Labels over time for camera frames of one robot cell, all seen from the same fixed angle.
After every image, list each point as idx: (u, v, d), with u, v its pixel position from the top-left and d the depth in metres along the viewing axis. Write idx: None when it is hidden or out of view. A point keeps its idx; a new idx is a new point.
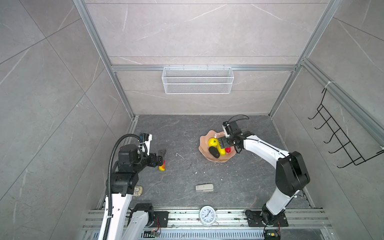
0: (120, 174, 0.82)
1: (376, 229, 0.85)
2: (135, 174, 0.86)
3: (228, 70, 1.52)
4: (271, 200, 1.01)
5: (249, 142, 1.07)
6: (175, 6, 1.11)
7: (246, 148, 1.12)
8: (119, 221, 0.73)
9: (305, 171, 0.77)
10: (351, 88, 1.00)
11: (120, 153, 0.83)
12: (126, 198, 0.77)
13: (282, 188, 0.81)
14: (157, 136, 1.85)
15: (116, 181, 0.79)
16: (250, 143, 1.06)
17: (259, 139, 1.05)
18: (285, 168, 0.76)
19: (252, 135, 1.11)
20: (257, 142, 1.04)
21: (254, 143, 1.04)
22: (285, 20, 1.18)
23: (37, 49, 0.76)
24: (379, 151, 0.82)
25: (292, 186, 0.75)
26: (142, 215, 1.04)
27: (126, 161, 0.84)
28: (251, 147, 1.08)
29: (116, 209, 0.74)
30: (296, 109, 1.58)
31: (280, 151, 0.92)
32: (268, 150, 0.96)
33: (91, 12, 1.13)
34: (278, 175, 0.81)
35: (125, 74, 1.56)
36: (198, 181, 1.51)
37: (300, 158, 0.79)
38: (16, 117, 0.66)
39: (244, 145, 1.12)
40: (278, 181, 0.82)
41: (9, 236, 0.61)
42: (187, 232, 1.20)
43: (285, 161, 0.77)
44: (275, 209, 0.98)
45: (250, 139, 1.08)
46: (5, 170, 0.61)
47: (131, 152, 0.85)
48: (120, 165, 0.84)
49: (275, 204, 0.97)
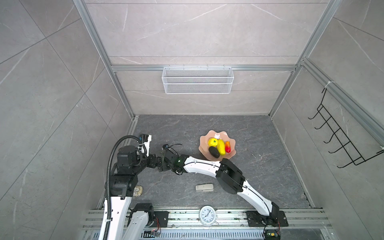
0: (119, 177, 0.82)
1: (376, 229, 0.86)
2: (134, 176, 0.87)
3: (228, 70, 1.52)
4: (254, 206, 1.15)
5: (188, 166, 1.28)
6: (175, 7, 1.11)
7: (188, 170, 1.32)
8: (118, 224, 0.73)
9: (235, 169, 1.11)
10: (351, 87, 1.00)
11: (119, 155, 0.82)
12: (125, 200, 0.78)
13: (229, 191, 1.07)
14: (157, 136, 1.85)
15: (115, 184, 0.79)
16: (189, 167, 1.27)
17: (195, 161, 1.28)
18: (222, 176, 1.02)
19: (188, 158, 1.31)
20: (195, 164, 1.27)
21: (193, 164, 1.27)
22: (285, 20, 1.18)
23: (37, 49, 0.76)
24: (379, 151, 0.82)
25: (232, 185, 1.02)
26: (141, 216, 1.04)
27: (125, 163, 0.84)
28: (191, 169, 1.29)
29: (116, 212, 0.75)
30: (296, 109, 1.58)
31: (213, 164, 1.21)
32: (206, 167, 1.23)
33: (91, 12, 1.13)
34: (222, 185, 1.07)
35: (125, 74, 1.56)
36: (198, 180, 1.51)
37: (228, 162, 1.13)
38: (16, 117, 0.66)
39: (186, 169, 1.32)
40: (225, 188, 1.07)
41: (9, 236, 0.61)
42: (187, 232, 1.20)
43: (220, 173, 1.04)
44: (263, 210, 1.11)
45: (188, 163, 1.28)
46: (5, 170, 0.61)
47: (130, 153, 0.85)
48: (119, 167, 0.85)
49: (258, 206, 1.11)
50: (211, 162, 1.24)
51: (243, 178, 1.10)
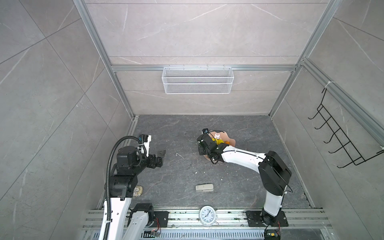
0: (119, 177, 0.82)
1: (376, 229, 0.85)
2: (134, 177, 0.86)
3: (228, 70, 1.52)
4: (267, 203, 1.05)
5: (227, 154, 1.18)
6: (175, 7, 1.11)
7: (226, 160, 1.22)
8: (118, 225, 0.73)
9: (284, 166, 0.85)
10: (351, 87, 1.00)
11: (118, 156, 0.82)
12: (125, 201, 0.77)
13: (271, 190, 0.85)
14: (157, 136, 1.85)
15: (115, 185, 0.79)
16: (228, 155, 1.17)
17: (236, 149, 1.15)
18: (268, 170, 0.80)
19: (228, 147, 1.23)
20: (235, 152, 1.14)
21: (233, 154, 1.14)
22: (286, 20, 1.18)
23: (37, 49, 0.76)
24: (379, 151, 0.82)
25: (278, 184, 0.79)
26: (141, 216, 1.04)
27: (124, 164, 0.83)
28: (230, 159, 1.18)
29: (116, 214, 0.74)
30: (296, 109, 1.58)
31: (257, 155, 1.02)
32: (247, 156, 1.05)
33: (91, 12, 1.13)
34: (263, 180, 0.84)
35: (125, 74, 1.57)
36: (198, 181, 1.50)
37: (276, 156, 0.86)
38: (16, 117, 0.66)
39: (224, 159, 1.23)
40: (265, 184, 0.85)
41: (9, 236, 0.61)
42: (187, 232, 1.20)
43: (266, 165, 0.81)
44: (273, 210, 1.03)
45: (227, 151, 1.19)
46: (5, 170, 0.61)
47: (130, 153, 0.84)
48: (119, 168, 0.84)
49: (272, 206, 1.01)
50: (254, 153, 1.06)
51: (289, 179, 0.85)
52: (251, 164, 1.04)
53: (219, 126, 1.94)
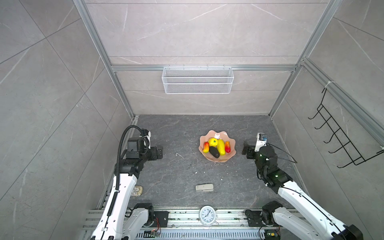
0: (128, 160, 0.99)
1: (377, 229, 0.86)
2: (140, 161, 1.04)
3: (228, 70, 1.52)
4: (286, 219, 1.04)
5: (287, 192, 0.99)
6: (175, 6, 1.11)
7: (282, 195, 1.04)
8: (124, 196, 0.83)
9: None
10: (351, 87, 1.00)
11: (128, 142, 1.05)
12: (132, 177, 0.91)
13: None
14: (157, 136, 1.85)
15: (124, 165, 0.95)
16: (287, 194, 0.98)
17: (302, 194, 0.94)
18: None
19: (291, 183, 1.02)
20: (299, 197, 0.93)
21: (295, 196, 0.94)
22: (285, 20, 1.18)
23: (37, 49, 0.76)
24: (379, 151, 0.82)
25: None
26: (142, 211, 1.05)
27: (133, 148, 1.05)
28: (288, 198, 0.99)
29: (123, 186, 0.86)
30: (296, 108, 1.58)
31: (330, 219, 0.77)
32: (314, 211, 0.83)
33: (91, 12, 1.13)
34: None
35: (125, 74, 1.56)
36: (198, 181, 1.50)
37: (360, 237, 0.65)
38: (16, 117, 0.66)
39: (279, 192, 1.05)
40: None
41: (9, 236, 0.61)
42: (187, 232, 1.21)
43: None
44: (280, 222, 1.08)
45: (289, 189, 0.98)
46: (5, 170, 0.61)
47: (138, 141, 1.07)
48: (128, 153, 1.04)
49: (287, 225, 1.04)
50: (328, 214, 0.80)
51: None
52: (316, 223, 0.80)
53: (219, 126, 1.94)
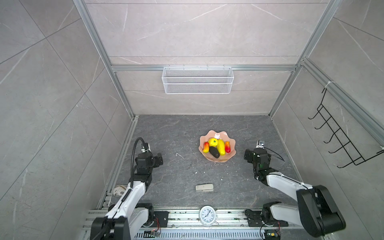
0: (139, 176, 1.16)
1: (376, 229, 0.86)
2: (149, 175, 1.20)
3: (228, 70, 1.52)
4: (279, 207, 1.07)
5: (272, 177, 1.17)
6: (175, 6, 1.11)
7: (270, 184, 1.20)
8: (135, 194, 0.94)
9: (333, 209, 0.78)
10: (351, 87, 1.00)
11: (138, 160, 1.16)
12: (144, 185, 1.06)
13: (307, 225, 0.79)
14: (157, 136, 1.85)
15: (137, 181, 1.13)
16: (272, 179, 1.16)
17: (282, 174, 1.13)
18: (306, 196, 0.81)
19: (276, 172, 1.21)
20: (280, 177, 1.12)
21: (277, 177, 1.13)
22: (285, 20, 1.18)
23: (37, 49, 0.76)
24: (379, 151, 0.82)
25: (316, 216, 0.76)
26: (142, 210, 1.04)
27: (143, 165, 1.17)
28: (273, 183, 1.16)
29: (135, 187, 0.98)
30: (296, 108, 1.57)
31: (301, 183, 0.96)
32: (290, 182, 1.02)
33: (91, 12, 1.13)
34: (299, 207, 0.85)
35: (125, 74, 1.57)
36: (198, 181, 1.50)
37: (326, 194, 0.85)
38: (16, 117, 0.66)
39: (268, 182, 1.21)
40: (302, 217, 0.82)
41: (9, 236, 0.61)
42: (187, 232, 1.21)
43: (306, 192, 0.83)
44: (277, 214, 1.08)
45: (273, 174, 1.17)
46: (5, 170, 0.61)
47: (146, 158, 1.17)
48: (138, 169, 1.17)
49: (281, 212, 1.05)
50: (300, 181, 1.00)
51: (336, 230, 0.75)
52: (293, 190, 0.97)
53: (219, 126, 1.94)
